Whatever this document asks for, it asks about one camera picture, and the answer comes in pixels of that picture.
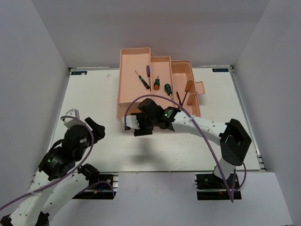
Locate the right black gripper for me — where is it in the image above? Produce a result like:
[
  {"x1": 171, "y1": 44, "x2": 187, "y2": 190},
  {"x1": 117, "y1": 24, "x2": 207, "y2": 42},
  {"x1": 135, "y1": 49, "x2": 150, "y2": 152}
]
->
[{"x1": 134, "y1": 113, "x2": 157, "y2": 137}]

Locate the large brown hex key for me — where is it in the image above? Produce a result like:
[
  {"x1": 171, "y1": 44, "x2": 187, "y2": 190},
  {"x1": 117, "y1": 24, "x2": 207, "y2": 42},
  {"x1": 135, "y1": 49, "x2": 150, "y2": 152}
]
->
[{"x1": 176, "y1": 91, "x2": 182, "y2": 106}]

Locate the green orange screwdriver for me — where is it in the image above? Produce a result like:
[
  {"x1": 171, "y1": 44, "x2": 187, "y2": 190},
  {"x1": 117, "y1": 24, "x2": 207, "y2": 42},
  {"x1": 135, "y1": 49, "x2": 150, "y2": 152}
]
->
[{"x1": 153, "y1": 76, "x2": 160, "y2": 90}]

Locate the green stubby screwdriver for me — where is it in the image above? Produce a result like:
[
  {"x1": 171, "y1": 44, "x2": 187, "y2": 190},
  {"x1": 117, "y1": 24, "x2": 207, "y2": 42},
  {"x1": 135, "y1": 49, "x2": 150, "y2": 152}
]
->
[{"x1": 164, "y1": 83, "x2": 173, "y2": 100}]

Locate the pink plastic toolbox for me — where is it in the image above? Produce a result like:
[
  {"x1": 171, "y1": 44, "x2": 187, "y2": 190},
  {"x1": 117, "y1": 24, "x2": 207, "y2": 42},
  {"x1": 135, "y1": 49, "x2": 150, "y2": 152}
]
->
[{"x1": 117, "y1": 48, "x2": 205, "y2": 121}]

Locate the small brown hex key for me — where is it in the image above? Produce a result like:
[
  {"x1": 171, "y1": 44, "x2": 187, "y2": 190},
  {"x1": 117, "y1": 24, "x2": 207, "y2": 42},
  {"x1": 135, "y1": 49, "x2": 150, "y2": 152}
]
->
[{"x1": 179, "y1": 91, "x2": 188, "y2": 106}]

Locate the blue handled screwdriver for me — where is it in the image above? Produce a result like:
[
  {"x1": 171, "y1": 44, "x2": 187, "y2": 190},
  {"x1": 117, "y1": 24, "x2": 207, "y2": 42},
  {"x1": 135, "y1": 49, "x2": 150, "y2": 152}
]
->
[{"x1": 146, "y1": 65, "x2": 151, "y2": 87}]

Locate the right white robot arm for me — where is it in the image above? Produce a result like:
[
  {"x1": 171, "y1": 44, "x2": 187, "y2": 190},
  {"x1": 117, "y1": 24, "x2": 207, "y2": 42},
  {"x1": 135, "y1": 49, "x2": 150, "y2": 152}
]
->
[{"x1": 127, "y1": 107, "x2": 252, "y2": 188}]

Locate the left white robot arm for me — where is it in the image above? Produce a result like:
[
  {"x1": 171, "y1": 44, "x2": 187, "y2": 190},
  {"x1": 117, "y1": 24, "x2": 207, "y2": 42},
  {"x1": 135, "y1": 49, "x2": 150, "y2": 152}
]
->
[{"x1": 0, "y1": 115, "x2": 105, "y2": 226}]

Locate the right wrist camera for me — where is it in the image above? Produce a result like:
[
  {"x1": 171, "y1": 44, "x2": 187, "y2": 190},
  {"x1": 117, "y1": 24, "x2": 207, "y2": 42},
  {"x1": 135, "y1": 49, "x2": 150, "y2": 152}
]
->
[{"x1": 121, "y1": 98, "x2": 164, "y2": 130}]

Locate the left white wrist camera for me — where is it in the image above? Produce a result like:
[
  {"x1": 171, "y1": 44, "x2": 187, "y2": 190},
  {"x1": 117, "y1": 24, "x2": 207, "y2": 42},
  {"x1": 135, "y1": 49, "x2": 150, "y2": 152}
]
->
[{"x1": 61, "y1": 108, "x2": 80, "y2": 128}]

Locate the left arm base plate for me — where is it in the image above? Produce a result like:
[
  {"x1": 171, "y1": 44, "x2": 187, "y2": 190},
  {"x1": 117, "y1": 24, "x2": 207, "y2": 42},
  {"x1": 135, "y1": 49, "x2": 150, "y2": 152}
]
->
[{"x1": 73, "y1": 173, "x2": 119, "y2": 200}]

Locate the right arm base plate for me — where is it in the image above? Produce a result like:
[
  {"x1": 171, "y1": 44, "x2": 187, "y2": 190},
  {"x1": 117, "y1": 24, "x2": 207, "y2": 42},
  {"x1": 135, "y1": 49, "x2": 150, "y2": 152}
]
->
[{"x1": 195, "y1": 173, "x2": 242, "y2": 201}]

